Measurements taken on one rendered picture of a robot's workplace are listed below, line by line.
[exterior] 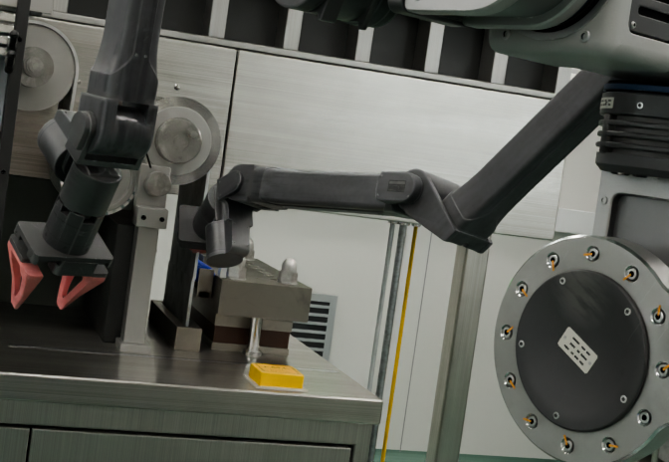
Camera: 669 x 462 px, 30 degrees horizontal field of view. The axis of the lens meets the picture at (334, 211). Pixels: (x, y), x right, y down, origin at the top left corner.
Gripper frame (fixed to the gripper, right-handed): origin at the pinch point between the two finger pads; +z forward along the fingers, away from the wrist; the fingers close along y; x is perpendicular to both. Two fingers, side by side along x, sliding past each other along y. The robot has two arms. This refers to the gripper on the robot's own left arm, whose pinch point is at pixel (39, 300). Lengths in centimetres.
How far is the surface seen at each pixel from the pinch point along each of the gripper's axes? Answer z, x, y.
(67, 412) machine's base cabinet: 29.8, -10.7, -19.7
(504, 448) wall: 184, -130, -339
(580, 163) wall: 71, -186, -354
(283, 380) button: 17, -3, -48
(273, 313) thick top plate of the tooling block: 21, -23, -61
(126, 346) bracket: 31, -26, -37
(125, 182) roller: 12, -45, -38
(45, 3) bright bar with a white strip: -10, -62, -21
